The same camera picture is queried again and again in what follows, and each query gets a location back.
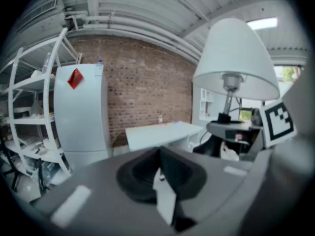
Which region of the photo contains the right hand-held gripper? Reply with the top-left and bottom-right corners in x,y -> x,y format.
206,65 -> 310,155

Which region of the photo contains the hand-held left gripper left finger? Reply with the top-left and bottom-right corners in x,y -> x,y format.
31,146 -> 173,236

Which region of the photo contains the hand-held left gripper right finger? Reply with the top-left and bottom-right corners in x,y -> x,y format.
158,146 -> 269,236

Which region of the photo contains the white table lamp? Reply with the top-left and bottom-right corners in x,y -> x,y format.
192,17 -> 281,125

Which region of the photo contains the white table top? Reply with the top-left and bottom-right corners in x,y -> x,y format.
125,121 -> 204,152

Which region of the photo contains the black chair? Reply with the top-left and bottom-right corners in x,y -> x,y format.
192,133 -> 222,158

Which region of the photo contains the white plastic bag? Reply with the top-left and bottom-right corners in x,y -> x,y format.
220,141 -> 240,161

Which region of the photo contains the white cubby cabinet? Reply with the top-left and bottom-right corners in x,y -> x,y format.
199,87 -> 216,119

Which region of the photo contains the white refrigerator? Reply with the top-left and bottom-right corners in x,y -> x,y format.
53,63 -> 114,172

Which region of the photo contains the window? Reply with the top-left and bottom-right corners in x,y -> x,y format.
273,65 -> 302,84

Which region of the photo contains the black metal stand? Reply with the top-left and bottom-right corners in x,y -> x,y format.
0,129 -> 22,192

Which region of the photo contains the ceiling light panel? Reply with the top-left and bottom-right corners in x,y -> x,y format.
247,17 -> 278,30

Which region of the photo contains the white ceiling pipe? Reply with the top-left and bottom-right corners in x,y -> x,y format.
85,15 -> 204,58
83,23 -> 200,64

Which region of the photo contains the red square fridge sticker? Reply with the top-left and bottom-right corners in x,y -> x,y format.
67,68 -> 84,90

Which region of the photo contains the white shelving unit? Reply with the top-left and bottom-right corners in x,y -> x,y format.
0,28 -> 83,196

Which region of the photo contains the clear plastic bottle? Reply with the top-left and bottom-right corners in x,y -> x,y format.
42,52 -> 51,73

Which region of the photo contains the ceiling air vent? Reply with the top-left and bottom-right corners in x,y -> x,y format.
16,0 -> 59,33

